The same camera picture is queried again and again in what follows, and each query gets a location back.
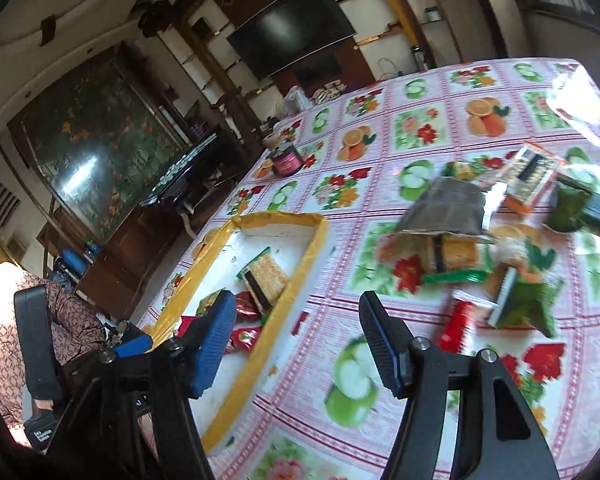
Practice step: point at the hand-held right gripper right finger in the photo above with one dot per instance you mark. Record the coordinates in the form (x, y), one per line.
(380, 345)

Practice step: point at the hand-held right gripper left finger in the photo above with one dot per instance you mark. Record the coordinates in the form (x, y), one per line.
(212, 345)

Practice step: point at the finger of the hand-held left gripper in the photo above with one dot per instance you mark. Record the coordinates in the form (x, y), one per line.
(135, 347)

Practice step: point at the yellow-green snack packet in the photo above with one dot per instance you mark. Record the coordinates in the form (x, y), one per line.
(211, 300)

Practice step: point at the dark red snack packet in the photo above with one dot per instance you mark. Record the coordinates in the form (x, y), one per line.
(247, 306)

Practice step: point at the green-edged cracker packet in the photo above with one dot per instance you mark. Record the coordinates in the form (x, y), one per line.
(265, 277)
(457, 257)

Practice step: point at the yellow-edged white tray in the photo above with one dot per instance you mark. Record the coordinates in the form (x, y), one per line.
(280, 240)

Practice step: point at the orange cracker packet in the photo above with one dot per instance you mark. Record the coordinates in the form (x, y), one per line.
(530, 177)

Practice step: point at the person in patterned clothing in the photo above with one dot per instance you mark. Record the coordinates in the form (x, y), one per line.
(5, 320)

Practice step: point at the long red snack packet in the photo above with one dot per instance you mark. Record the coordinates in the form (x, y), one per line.
(457, 325)

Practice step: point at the large silver snack packet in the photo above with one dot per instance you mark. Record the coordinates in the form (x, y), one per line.
(447, 207)

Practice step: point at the mahjong table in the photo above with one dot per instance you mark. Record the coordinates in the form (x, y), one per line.
(180, 170)

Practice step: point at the small green snack packet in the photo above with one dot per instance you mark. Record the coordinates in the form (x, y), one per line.
(459, 170)

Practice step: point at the large flower painting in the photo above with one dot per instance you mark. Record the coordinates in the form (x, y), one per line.
(95, 150)

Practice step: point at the dark jar pink label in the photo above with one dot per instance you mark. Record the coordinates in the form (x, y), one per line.
(287, 160)

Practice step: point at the brown twine roll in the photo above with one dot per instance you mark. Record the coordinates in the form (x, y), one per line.
(272, 140)

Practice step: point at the white plastic bag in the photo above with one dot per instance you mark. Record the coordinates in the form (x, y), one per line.
(292, 100)

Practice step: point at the steel thermos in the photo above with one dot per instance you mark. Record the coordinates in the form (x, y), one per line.
(419, 59)

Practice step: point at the black television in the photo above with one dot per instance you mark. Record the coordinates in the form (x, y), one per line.
(292, 27)

